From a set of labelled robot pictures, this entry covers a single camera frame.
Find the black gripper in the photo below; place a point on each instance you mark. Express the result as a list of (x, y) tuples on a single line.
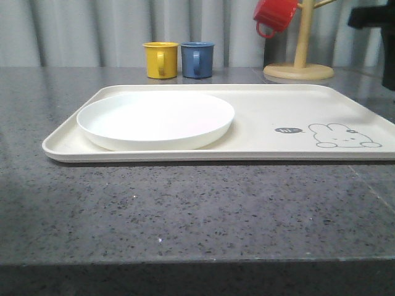
[(382, 17)]

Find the yellow enamel mug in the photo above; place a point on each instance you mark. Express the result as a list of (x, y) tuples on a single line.
[(161, 60)]

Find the grey pleated curtain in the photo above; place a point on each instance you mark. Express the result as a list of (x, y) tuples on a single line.
[(112, 33)]

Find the red enamel mug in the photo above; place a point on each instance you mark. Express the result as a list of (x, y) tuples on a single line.
[(275, 14)]

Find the white round plate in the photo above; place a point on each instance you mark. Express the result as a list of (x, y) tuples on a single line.
[(156, 120)]

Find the wooden mug tree stand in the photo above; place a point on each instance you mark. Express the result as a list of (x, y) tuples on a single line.
[(300, 69)]

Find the blue enamel mug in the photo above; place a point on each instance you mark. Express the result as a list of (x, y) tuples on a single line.
[(197, 59)]

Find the cream rabbit print tray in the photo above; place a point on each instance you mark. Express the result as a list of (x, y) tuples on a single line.
[(272, 122)]

